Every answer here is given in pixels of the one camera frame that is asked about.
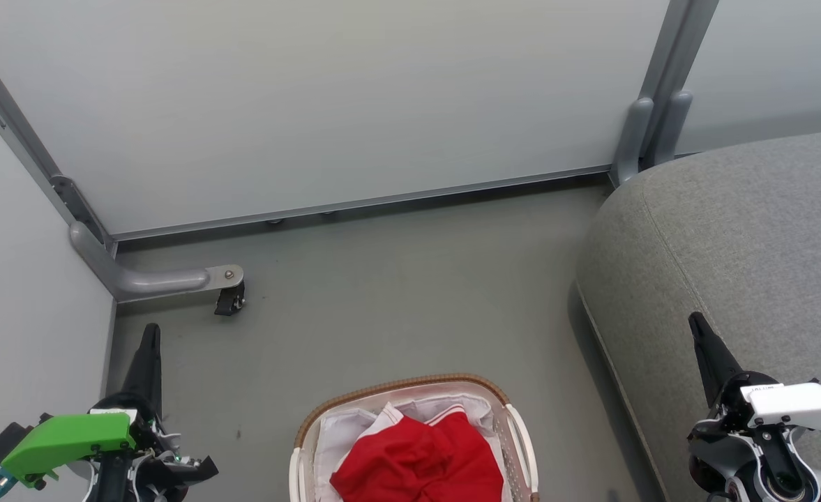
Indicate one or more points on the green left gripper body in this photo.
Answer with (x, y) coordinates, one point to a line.
(68, 436)

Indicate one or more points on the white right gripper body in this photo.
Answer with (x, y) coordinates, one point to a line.
(801, 404)

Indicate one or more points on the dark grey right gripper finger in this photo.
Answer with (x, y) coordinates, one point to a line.
(713, 355)

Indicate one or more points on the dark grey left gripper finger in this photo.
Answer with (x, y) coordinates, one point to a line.
(146, 362)

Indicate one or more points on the red garment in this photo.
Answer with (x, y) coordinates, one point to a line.
(417, 460)

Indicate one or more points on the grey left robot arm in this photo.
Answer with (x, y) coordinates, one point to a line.
(114, 488)

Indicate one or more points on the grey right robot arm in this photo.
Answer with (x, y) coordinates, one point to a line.
(780, 481)

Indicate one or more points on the grey fabric sofa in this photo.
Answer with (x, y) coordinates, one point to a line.
(731, 244)

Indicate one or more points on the grey metal partition foot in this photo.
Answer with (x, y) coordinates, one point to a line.
(152, 280)

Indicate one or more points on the black caster wheel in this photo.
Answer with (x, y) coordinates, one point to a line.
(229, 301)

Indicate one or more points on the white laundry basket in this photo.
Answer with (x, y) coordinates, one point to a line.
(522, 446)

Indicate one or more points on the grey partition corner post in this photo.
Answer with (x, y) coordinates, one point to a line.
(12, 118)

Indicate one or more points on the grey partition bottom rail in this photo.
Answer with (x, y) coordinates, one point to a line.
(382, 201)

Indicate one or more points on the grey partition post with braces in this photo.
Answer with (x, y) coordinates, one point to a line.
(675, 49)

